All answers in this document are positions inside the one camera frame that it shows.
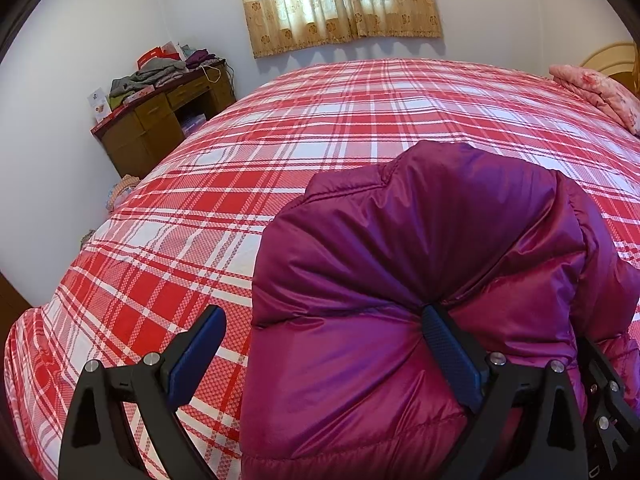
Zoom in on red plaid bed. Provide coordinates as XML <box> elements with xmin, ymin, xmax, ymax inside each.
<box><xmin>2</xmin><ymin>58</ymin><xmax>640</xmax><ymax>480</ymax></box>

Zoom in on red box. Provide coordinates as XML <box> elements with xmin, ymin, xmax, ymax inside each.
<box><xmin>136</xmin><ymin>46</ymin><xmax>176</xmax><ymax>70</ymax></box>

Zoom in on beige floral window curtain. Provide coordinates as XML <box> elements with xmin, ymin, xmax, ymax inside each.
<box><xmin>235</xmin><ymin>0</ymin><xmax>443</xmax><ymax>59</ymax></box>

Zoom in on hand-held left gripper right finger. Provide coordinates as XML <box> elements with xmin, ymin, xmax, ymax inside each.
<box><xmin>420</xmin><ymin>304</ymin><xmax>588</xmax><ymax>480</ymax></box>

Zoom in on white printed card box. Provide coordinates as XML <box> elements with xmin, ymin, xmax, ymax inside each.
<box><xmin>87</xmin><ymin>89</ymin><xmax>112</xmax><ymax>123</ymax></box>

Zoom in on brown wooden desk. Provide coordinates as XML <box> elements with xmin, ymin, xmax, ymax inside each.
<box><xmin>90</xmin><ymin>57</ymin><xmax>237</xmax><ymax>180</ymax></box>

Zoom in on purple down jacket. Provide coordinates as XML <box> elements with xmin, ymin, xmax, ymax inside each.
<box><xmin>240</xmin><ymin>140</ymin><xmax>640</xmax><ymax>480</ymax></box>

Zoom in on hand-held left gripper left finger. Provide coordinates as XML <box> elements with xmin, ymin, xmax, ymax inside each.
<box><xmin>57</xmin><ymin>305</ymin><xmax>228</xmax><ymax>480</ymax></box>

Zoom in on pink woven basket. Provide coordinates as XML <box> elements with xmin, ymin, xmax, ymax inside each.
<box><xmin>102</xmin><ymin>174</ymin><xmax>140</xmax><ymax>211</ymax></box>

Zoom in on grey clothes pile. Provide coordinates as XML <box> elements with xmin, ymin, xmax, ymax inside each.
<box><xmin>109</xmin><ymin>57</ymin><xmax>188</xmax><ymax>98</ymax></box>

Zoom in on brown wooden furniture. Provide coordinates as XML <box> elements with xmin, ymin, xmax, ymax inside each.
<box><xmin>0</xmin><ymin>270</ymin><xmax>32</xmax><ymax>331</ymax></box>

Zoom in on pink floral folded quilt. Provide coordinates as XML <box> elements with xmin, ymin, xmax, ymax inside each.
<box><xmin>548</xmin><ymin>62</ymin><xmax>640</xmax><ymax>136</ymax></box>

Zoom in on wooden headboard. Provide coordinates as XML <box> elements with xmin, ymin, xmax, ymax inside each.
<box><xmin>580</xmin><ymin>42</ymin><xmax>640</xmax><ymax>96</ymax></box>

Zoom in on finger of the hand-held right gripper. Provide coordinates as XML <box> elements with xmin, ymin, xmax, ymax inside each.
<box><xmin>575</xmin><ymin>335</ymin><xmax>640</xmax><ymax>480</ymax></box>

